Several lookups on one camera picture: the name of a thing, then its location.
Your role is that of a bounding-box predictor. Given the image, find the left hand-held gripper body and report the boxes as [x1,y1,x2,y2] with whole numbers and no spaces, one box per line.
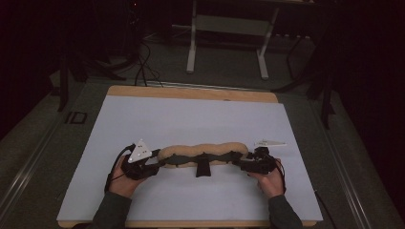
[120,138,160,181]

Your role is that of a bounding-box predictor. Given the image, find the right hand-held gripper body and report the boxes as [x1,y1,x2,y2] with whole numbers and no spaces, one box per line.
[238,138,288,176]

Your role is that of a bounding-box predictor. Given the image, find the tan elongated object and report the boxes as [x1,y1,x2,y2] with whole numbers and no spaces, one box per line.
[157,141,250,178]

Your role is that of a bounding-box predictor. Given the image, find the person's right hand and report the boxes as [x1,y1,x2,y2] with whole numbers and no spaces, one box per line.
[247,157,287,200]

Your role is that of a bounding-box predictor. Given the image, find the person's left hand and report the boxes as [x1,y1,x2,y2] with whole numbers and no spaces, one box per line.
[108,155,146,200]

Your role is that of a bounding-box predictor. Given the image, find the white table mat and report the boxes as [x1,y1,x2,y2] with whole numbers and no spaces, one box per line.
[56,94,323,222]

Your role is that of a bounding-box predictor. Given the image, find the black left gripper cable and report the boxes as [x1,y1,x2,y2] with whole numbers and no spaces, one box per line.
[103,143,137,194]

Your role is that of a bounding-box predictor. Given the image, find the black floor bracket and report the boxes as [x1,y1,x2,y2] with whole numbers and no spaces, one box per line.
[64,111,88,125]

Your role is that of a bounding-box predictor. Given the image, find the black floor cables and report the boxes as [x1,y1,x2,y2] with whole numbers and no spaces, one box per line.
[133,39,164,88]

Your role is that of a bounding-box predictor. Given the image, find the white metal table frame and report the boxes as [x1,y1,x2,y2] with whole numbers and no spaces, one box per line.
[185,0,282,81]

